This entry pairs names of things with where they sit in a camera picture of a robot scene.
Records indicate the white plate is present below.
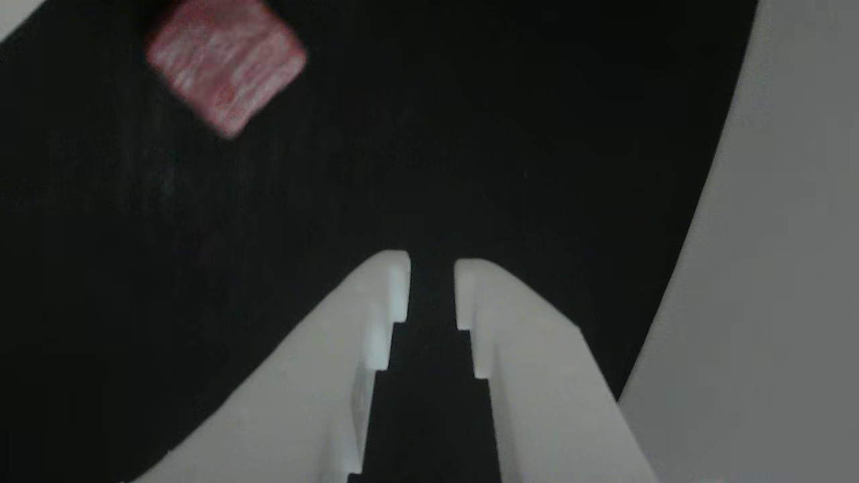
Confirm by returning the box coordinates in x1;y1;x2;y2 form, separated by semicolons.
0;0;45;42

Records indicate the red toy cube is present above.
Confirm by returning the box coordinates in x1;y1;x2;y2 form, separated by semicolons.
146;0;308;140

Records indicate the black mat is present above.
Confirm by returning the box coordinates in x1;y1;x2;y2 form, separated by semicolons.
0;0;760;483

